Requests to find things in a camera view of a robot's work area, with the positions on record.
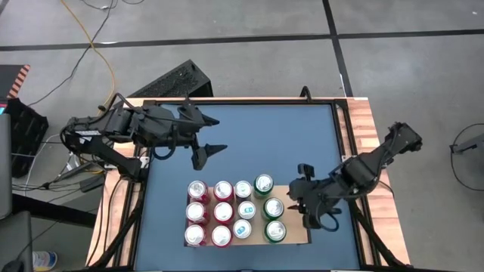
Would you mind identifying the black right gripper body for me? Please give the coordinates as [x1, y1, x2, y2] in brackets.
[290, 177, 342, 220]

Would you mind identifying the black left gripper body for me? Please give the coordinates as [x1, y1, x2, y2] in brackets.
[141, 104, 203, 150]

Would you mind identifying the green Sprite can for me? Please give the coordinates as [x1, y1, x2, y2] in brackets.
[263, 220, 287, 243]
[262, 196, 285, 221]
[253, 173, 275, 199]

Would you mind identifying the red Coca-Cola can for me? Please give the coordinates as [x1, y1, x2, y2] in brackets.
[187, 180, 212, 205]
[183, 223, 209, 247]
[185, 201, 209, 226]

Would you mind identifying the red Fanta can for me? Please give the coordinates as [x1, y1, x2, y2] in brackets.
[213, 180, 235, 203]
[210, 224, 234, 249]
[213, 202, 235, 226]

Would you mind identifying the blue silver Red Bull can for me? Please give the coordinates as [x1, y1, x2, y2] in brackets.
[237, 200, 257, 221]
[234, 180, 253, 201]
[232, 218, 253, 240]

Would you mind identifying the light wooden board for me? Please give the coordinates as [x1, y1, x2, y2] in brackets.
[182, 182, 312, 249]

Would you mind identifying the blue table mat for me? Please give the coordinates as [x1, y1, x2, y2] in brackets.
[134, 104, 362, 271]

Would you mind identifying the black power adapter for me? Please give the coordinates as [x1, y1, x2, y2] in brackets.
[77, 172, 107, 193]

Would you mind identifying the black metal base beam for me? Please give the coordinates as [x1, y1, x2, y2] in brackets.
[11, 194, 98, 227]

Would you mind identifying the black plastic crate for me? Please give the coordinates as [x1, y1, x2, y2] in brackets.
[5, 97, 50, 178]

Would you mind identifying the orange black striped panel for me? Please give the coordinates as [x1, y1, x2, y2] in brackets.
[0, 63, 31, 101]

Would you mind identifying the grey cabinet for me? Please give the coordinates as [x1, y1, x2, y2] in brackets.
[0, 113, 13, 220]

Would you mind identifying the white blue yellow canister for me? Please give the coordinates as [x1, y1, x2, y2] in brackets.
[32, 250, 58, 272]

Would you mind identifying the black strap loop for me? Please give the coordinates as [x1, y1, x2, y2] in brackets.
[299, 85, 314, 103]

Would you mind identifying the black metal table frame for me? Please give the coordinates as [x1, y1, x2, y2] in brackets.
[85, 97, 411, 272]

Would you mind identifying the black floor cable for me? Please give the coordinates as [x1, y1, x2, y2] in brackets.
[26, 0, 147, 107]

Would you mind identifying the yellow cable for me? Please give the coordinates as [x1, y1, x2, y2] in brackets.
[60, 0, 116, 114]

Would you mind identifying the white cable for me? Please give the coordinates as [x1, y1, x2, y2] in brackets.
[22, 131, 76, 182]

